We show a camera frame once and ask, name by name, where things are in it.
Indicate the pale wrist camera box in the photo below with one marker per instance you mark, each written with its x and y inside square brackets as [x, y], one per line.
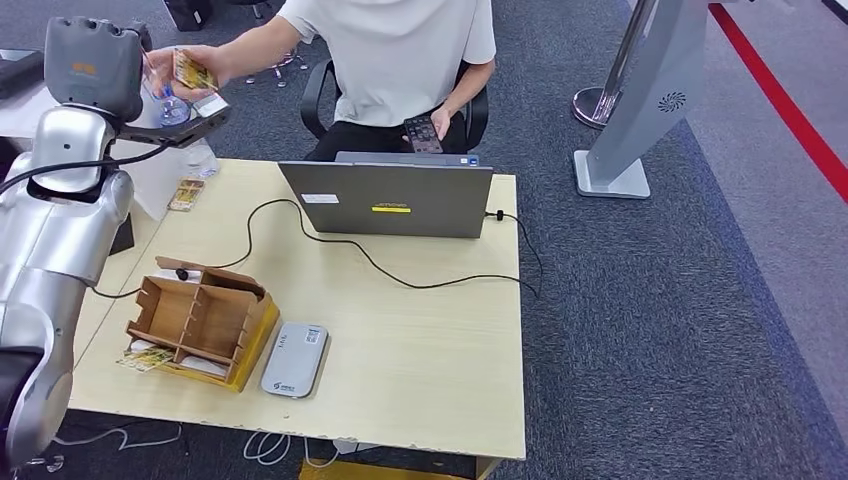
[210, 106]

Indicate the brown cardboard organiser box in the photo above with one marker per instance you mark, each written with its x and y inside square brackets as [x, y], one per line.
[215, 324]

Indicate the black box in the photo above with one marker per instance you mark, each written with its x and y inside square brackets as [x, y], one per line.
[189, 13]

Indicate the person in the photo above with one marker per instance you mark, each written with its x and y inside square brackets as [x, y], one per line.
[404, 53]

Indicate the person's left forearm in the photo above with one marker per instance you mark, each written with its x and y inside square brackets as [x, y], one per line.
[472, 85]

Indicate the chrome stool base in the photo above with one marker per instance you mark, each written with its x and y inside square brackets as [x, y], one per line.
[291, 61]

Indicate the black desktop device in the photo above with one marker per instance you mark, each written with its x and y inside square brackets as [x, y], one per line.
[16, 69]

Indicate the black office chair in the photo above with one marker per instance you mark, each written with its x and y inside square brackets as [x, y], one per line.
[476, 119]

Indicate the chrome stanchion post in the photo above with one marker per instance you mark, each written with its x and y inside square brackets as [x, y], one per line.
[598, 104]

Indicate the white marker black cap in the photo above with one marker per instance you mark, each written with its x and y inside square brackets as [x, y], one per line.
[181, 274]

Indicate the person's left hand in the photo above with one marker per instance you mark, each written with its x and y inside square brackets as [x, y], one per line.
[442, 122]

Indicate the person's right hand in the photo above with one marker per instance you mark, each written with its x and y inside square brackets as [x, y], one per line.
[215, 66]

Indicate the yellow board under desk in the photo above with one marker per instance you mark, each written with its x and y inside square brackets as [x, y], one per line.
[358, 472]

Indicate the clear plastic water bottle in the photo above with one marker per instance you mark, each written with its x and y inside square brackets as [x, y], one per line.
[202, 162]

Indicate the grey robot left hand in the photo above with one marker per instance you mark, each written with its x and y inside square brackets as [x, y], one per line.
[93, 63]

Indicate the person's right forearm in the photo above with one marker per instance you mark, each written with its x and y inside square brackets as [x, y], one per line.
[262, 43]

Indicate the white cabinet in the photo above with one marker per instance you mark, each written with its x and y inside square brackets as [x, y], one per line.
[156, 185]

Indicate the black smartphone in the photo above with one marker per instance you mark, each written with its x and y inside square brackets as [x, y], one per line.
[422, 134]

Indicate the grey card reader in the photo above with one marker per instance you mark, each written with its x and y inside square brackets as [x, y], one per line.
[295, 361]

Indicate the grey kiosk stand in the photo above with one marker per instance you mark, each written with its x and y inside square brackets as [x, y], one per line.
[652, 86]

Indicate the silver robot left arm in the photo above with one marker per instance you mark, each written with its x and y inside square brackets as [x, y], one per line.
[60, 225]

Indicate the black rounded object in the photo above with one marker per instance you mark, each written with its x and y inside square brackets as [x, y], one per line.
[5, 154]

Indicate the grey laptop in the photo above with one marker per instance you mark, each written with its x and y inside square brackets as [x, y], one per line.
[397, 199]

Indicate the black power adapter yellow label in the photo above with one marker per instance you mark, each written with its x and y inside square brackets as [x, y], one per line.
[124, 238]

